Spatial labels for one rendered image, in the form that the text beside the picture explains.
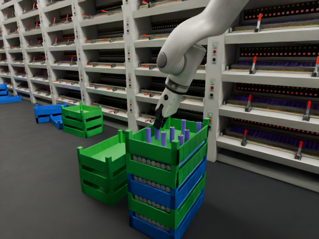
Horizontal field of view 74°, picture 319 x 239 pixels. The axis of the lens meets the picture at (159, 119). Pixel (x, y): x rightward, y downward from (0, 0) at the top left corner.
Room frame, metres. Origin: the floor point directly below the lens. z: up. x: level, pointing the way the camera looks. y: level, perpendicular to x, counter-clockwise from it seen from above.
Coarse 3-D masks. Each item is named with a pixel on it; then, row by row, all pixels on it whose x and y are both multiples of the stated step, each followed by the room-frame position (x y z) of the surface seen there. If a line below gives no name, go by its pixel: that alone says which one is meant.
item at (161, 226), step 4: (200, 192) 0.81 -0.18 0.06; (192, 204) 0.72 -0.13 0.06; (136, 216) 0.67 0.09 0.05; (140, 216) 0.66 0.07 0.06; (184, 216) 0.66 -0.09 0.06; (144, 220) 0.65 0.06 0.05; (148, 220) 0.64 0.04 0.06; (152, 220) 0.63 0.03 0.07; (152, 224) 0.63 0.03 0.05; (156, 224) 0.62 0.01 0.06; (160, 224) 0.62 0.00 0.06; (160, 228) 0.61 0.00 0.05; (164, 228) 0.61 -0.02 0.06; (168, 228) 0.60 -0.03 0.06
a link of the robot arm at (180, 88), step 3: (168, 78) 0.73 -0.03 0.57; (168, 81) 0.72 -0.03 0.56; (171, 81) 0.72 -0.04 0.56; (168, 84) 0.72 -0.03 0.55; (171, 84) 0.72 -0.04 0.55; (174, 84) 0.70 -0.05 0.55; (177, 84) 0.71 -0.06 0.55; (171, 87) 0.72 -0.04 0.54; (174, 87) 0.71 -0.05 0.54; (177, 87) 0.71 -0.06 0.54; (180, 87) 0.70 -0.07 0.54; (183, 87) 0.71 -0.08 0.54; (186, 87) 0.71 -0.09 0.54; (174, 90) 0.72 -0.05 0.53; (177, 90) 0.71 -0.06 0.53; (180, 90) 0.71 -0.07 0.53; (183, 90) 0.71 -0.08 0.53; (186, 90) 0.72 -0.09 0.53
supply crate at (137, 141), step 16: (144, 128) 0.77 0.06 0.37; (160, 128) 0.88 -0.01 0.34; (176, 128) 0.90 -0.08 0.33; (192, 128) 0.86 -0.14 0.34; (208, 128) 0.83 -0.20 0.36; (128, 144) 0.67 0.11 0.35; (144, 144) 0.63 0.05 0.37; (160, 144) 0.73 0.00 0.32; (176, 144) 0.57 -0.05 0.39; (192, 144) 0.68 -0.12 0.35; (160, 160) 0.60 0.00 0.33; (176, 160) 0.57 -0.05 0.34
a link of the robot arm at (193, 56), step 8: (192, 48) 0.68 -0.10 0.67; (200, 48) 0.68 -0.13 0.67; (184, 56) 0.67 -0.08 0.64; (192, 56) 0.68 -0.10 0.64; (200, 56) 0.69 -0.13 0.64; (184, 64) 0.67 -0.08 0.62; (192, 64) 0.69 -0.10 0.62; (184, 72) 0.68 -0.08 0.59; (192, 72) 0.70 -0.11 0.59; (176, 80) 0.70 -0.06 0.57; (184, 80) 0.70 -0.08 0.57
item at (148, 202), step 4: (192, 188) 0.72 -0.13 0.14; (136, 196) 0.67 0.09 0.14; (140, 196) 0.66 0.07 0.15; (140, 200) 0.66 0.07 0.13; (144, 200) 0.65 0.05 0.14; (148, 200) 0.64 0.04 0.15; (184, 200) 0.65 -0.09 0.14; (148, 204) 0.64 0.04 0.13; (152, 204) 0.63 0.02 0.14; (156, 204) 0.62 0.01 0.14; (160, 204) 0.62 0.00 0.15; (180, 204) 0.62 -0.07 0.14; (156, 208) 0.62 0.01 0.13; (160, 208) 0.62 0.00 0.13; (164, 208) 0.61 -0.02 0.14; (168, 208) 0.60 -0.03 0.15; (168, 212) 0.60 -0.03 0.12
